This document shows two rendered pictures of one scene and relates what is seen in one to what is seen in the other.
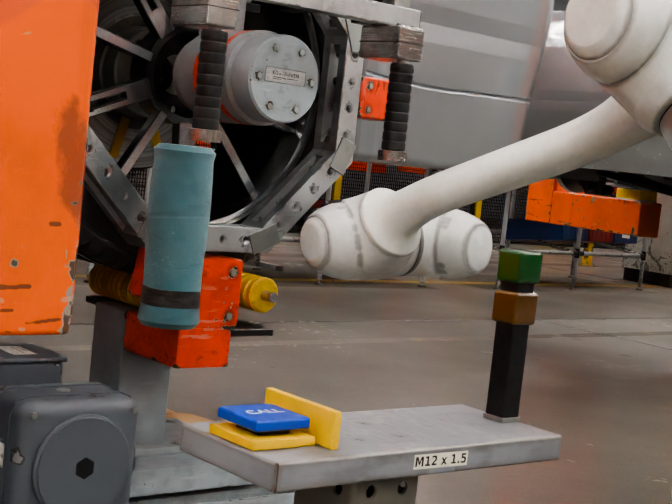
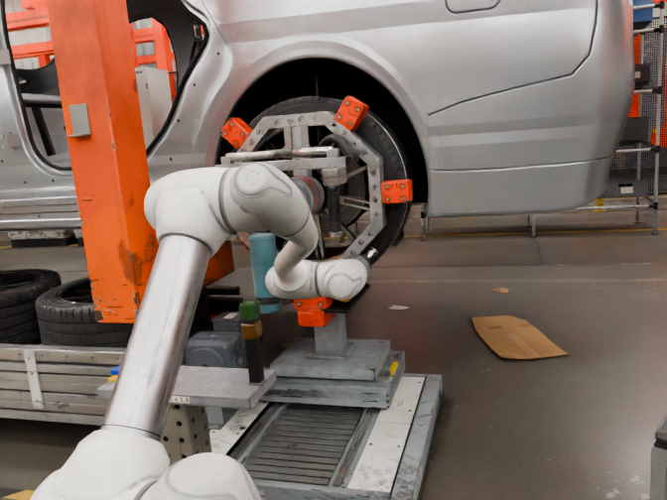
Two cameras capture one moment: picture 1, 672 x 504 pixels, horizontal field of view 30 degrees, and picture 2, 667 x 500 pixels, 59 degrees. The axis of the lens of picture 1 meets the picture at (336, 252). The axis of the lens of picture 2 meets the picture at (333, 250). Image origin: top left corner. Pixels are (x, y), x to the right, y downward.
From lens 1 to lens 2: 180 cm
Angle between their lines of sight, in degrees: 57
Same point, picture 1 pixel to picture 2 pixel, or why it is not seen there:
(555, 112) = not seen: outside the picture
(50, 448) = (191, 358)
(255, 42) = not seen: hidden behind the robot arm
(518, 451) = (220, 401)
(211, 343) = (314, 315)
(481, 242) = (337, 284)
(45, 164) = (116, 264)
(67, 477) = not seen: hidden behind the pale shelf
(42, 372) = (229, 325)
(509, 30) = (546, 122)
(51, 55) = (109, 226)
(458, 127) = (509, 189)
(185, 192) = (253, 256)
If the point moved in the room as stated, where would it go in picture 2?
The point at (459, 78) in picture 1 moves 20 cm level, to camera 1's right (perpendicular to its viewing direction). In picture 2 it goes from (504, 160) to (558, 160)
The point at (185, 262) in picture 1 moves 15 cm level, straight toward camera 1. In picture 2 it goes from (259, 286) to (218, 296)
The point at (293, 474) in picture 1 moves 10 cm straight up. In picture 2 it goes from (103, 394) to (97, 357)
